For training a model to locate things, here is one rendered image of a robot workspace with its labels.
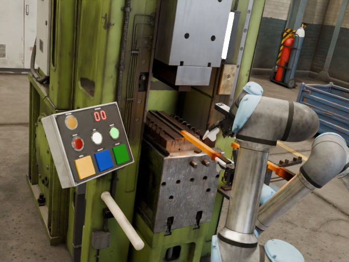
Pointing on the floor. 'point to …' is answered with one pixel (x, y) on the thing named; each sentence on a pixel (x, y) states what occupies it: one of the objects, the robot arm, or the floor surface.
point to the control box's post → (80, 190)
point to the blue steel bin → (327, 107)
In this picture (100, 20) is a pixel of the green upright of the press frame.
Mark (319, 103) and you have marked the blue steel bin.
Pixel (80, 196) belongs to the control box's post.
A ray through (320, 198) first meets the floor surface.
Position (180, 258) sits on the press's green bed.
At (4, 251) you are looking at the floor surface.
